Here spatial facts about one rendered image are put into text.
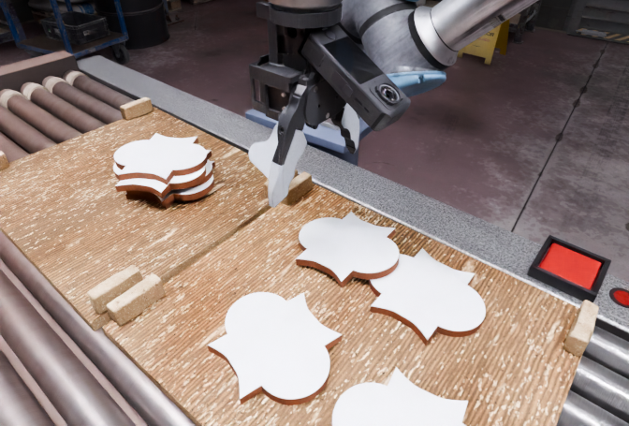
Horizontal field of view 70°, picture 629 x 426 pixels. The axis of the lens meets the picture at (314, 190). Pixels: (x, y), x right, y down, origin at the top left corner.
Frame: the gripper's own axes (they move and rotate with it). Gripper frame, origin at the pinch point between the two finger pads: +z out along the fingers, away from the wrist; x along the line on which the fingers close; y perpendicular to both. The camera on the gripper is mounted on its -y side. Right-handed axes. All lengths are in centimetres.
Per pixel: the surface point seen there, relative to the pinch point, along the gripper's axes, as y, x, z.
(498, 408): -27.1, 7.4, 9.1
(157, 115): 46.9, -6.8, 9.0
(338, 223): -1.1, -2.4, 7.6
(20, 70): 89, 2, 8
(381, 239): -7.6, -2.8, 6.9
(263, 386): -9.7, 20.0, 7.9
